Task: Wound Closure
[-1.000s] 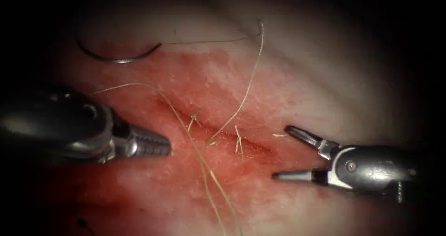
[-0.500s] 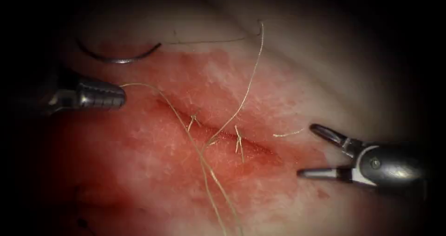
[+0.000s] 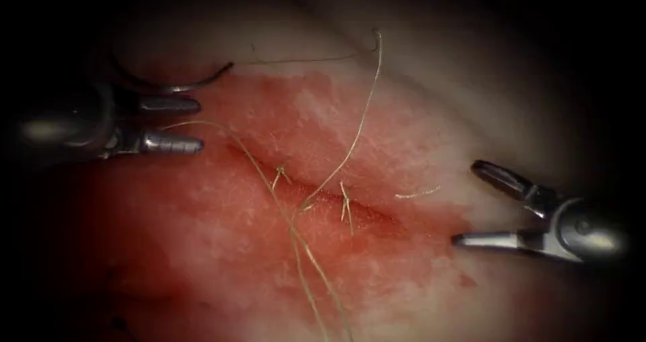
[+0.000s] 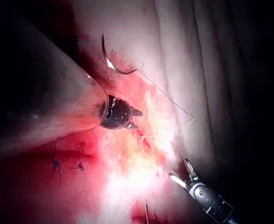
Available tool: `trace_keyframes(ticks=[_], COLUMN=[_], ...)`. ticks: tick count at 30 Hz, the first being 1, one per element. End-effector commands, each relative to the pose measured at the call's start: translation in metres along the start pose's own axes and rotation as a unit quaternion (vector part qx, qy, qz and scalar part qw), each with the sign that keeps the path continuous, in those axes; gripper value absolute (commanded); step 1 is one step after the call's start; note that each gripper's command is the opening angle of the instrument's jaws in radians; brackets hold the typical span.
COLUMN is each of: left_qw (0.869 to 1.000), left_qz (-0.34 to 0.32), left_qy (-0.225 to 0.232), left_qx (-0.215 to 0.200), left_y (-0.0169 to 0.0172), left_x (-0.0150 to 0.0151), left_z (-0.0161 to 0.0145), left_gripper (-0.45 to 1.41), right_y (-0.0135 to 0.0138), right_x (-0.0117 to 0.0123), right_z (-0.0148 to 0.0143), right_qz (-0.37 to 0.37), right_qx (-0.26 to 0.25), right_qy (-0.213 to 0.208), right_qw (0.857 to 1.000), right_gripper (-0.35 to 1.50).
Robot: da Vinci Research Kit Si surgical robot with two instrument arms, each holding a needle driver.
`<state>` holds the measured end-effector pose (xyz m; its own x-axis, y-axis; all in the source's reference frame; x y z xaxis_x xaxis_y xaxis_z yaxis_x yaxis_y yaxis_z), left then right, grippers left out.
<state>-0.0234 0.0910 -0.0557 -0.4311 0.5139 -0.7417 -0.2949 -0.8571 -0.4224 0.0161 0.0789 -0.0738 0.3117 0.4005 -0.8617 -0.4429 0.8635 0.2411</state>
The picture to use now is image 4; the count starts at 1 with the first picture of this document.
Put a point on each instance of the left arm needle driver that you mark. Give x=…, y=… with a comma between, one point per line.
x=118, y=114

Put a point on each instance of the curved steel needle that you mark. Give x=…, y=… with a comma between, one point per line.
x=105, y=57

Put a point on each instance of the right arm needle driver jaw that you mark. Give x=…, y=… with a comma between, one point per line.
x=189, y=170
x=177, y=180

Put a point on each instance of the dark left arm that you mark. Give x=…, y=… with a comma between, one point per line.
x=46, y=98

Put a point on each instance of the tissue pad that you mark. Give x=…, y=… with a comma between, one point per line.
x=174, y=70

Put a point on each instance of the blue stitching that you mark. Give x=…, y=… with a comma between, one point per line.
x=57, y=164

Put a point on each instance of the right arm needle driver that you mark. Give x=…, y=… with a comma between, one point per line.
x=207, y=196

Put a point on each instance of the left arm needle driver jaw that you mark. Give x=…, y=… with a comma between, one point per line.
x=137, y=112
x=132, y=126

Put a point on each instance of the blue thread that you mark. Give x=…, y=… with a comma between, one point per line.
x=165, y=93

